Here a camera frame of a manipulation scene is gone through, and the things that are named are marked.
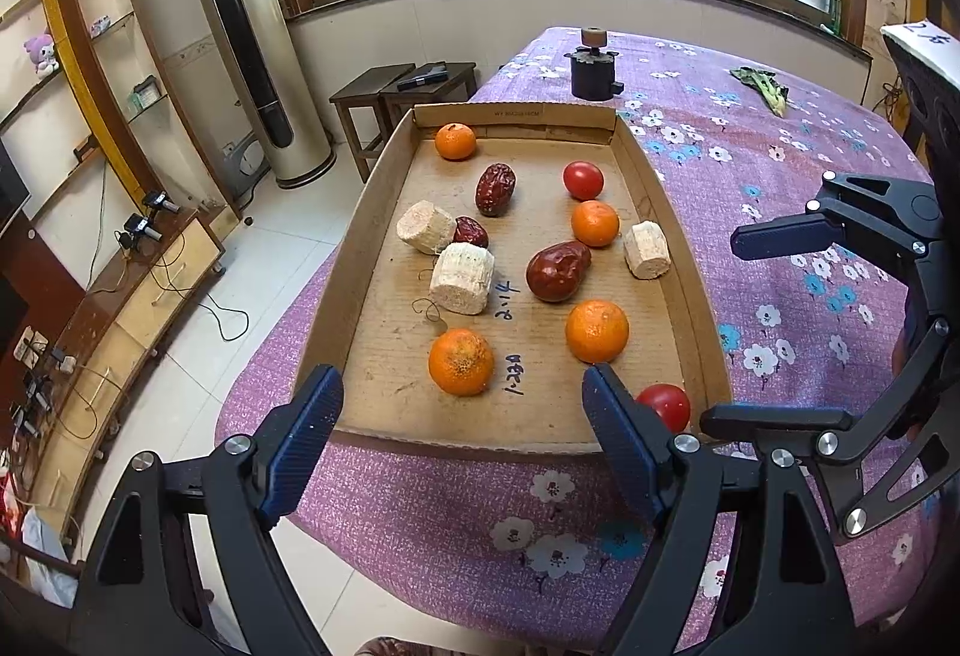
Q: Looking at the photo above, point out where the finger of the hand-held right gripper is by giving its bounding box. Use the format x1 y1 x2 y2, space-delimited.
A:
731 172 950 328
701 318 960 544

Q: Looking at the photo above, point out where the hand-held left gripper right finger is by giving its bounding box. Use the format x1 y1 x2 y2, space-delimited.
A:
582 362 865 656

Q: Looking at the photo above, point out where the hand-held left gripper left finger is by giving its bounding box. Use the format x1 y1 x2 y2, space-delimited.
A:
75 363 346 656

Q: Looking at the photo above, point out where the red tomato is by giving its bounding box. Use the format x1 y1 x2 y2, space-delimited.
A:
636 383 692 434
562 159 605 201

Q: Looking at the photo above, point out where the orange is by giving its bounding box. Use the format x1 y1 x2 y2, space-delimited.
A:
434 122 478 162
571 200 621 249
427 327 496 398
565 299 631 364

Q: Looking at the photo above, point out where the shallow cardboard box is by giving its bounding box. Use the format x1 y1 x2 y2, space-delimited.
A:
296 101 734 456

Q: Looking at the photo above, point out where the white corn cob piece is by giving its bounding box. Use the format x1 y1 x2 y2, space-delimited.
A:
429 241 497 317
622 219 672 282
396 198 458 256

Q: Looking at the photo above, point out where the large red date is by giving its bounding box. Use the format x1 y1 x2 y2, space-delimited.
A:
525 239 593 304
475 162 518 218

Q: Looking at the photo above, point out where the small red date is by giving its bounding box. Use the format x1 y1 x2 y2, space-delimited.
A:
452 215 490 250

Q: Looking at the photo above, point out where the purple floral tablecloth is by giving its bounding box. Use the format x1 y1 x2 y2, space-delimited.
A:
214 26 938 634

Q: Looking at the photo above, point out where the green leafy vegetable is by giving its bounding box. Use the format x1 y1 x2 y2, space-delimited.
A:
730 65 790 117

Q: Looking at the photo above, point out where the wooden tv cabinet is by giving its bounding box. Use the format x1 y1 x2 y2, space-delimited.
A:
0 206 226 552

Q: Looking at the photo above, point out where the black cylindrical device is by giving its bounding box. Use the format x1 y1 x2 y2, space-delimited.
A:
562 26 627 100

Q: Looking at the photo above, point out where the white plastic bag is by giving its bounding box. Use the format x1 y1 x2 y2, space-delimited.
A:
19 506 80 608

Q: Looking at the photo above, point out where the dark wooden stool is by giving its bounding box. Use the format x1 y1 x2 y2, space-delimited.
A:
379 62 479 136
330 63 417 183

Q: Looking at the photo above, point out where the black television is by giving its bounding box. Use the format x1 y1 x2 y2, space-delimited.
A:
0 134 32 244

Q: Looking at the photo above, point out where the flat black gadget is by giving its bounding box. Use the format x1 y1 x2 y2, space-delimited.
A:
396 63 451 91

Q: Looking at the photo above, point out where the purple plush toy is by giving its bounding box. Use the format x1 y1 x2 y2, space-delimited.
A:
22 29 62 78

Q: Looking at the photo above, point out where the black floor cable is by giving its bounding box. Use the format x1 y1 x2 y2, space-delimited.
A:
150 236 252 346

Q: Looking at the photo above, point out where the yellow framed wall shelf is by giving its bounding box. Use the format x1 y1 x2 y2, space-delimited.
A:
0 0 248 214

